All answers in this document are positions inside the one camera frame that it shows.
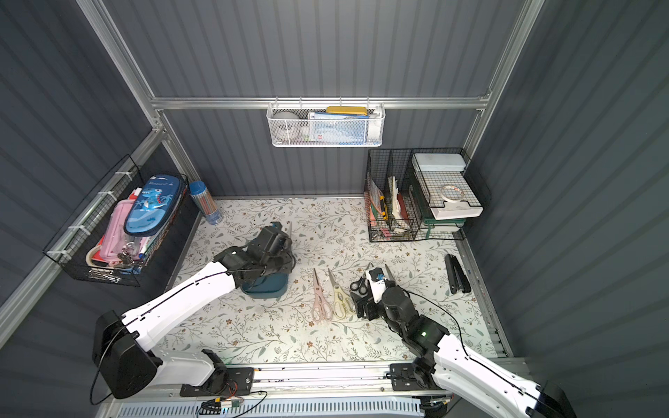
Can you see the black stapler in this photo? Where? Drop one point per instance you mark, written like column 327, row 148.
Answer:
column 458, row 281

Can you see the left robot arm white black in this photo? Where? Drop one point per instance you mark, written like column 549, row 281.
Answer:
column 125, row 349

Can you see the white tape roll in basket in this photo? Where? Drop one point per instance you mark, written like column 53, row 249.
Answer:
column 285, row 126

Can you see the small black scissors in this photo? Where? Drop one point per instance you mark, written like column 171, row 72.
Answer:
column 359, row 285

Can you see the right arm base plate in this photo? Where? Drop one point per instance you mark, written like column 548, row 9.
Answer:
column 403, row 378

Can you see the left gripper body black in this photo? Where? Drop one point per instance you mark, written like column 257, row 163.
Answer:
column 277, row 239

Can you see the pink pencil case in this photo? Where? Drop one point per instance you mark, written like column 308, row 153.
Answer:
column 118, row 248

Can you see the pink kitchen scissors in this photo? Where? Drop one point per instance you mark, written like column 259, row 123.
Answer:
column 321, row 309

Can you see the teal plastic storage box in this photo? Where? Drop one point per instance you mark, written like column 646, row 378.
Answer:
column 267, row 287

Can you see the colored pencil tube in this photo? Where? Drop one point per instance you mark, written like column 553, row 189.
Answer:
column 205, row 202

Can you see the white wire wall basket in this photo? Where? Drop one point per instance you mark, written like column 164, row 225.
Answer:
column 301, row 127

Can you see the yellow case in basket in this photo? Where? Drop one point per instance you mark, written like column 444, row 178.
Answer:
column 348, row 110

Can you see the black wire side basket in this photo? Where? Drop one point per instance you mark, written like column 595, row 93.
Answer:
column 76, row 251

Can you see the blue white box in basket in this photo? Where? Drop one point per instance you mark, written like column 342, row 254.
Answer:
column 338, row 129

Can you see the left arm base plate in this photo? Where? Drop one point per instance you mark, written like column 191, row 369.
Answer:
column 233, row 381

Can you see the tape roll on tray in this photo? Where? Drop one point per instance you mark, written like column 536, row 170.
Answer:
column 451, row 194

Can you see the black wire desk organizer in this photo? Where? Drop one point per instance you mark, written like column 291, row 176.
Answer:
column 414, row 194

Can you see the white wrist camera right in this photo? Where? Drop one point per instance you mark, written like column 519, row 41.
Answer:
column 376, row 283

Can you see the cream kitchen scissors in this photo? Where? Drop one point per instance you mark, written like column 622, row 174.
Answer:
column 343, row 305

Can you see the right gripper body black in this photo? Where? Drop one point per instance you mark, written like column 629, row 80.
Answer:
column 364, row 292

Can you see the blue shark pencil case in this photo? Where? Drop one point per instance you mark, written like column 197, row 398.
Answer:
column 155, row 205

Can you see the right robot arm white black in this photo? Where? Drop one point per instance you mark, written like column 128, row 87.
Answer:
column 444, row 361

